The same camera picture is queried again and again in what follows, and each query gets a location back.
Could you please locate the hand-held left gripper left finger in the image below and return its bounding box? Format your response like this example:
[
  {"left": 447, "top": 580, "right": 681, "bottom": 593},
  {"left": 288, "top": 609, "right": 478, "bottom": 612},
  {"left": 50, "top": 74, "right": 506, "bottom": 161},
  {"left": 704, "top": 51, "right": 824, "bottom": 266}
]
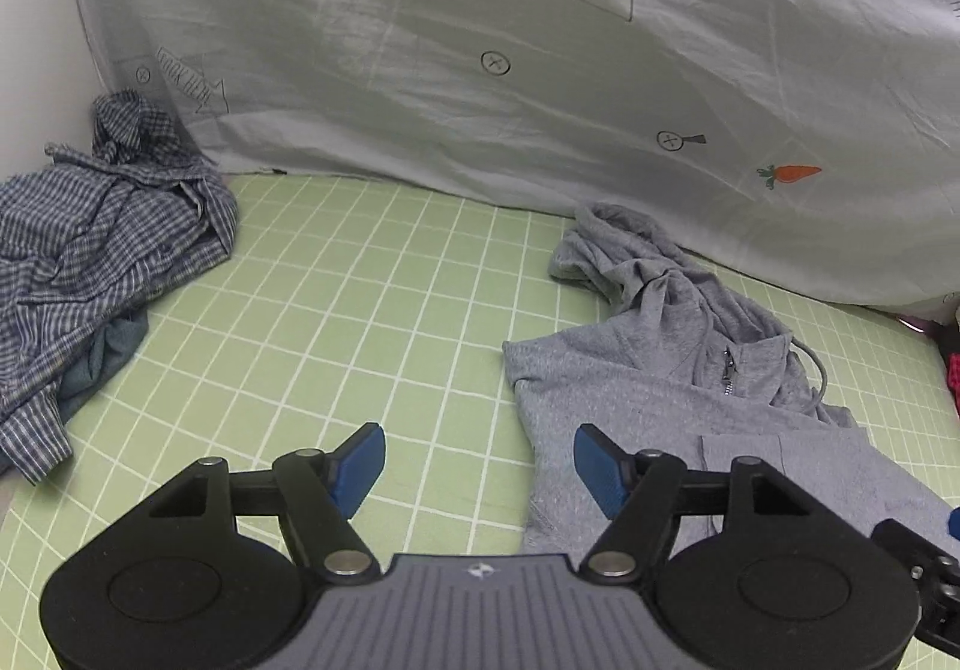
[{"left": 147, "top": 422, "right": 388, "bottom": 579}]

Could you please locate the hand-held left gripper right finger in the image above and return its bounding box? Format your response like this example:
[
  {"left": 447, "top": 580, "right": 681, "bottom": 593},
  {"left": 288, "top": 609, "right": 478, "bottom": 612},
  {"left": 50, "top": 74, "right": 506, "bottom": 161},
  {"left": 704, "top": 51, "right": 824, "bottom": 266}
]
[{"left": 573, "top": 423, "right": 822, "bottom": 578}]

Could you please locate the grey zip hoodie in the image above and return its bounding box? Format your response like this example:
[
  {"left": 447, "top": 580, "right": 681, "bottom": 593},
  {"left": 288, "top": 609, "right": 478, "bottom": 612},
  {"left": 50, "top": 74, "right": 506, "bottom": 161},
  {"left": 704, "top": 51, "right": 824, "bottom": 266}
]
[{"left": 501, "top": 201, "right": 960, "bottom": 558}]

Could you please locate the dark blue cloth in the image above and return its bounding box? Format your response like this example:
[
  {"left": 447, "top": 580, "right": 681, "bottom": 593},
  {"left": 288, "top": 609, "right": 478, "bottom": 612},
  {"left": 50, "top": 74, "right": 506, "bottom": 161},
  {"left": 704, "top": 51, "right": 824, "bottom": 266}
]
[{"left": 56, "top": 307, "right": 151, "bottom": 428}]

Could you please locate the blue plaid shirt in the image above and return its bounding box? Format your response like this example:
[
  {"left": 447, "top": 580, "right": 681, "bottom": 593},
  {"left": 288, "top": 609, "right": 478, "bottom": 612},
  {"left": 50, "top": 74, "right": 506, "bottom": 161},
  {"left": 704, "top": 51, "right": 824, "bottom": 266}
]
[{"left": 0, "top": 91, "right": 241, "bottom": 485}]

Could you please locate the white carrot print quilt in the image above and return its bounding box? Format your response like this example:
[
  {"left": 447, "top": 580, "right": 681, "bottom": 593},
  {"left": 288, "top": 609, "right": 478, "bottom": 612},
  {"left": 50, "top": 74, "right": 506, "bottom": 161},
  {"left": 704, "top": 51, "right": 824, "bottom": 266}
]
[{"left": 64, "top": 0, "right": 960, "bottom": 328}]

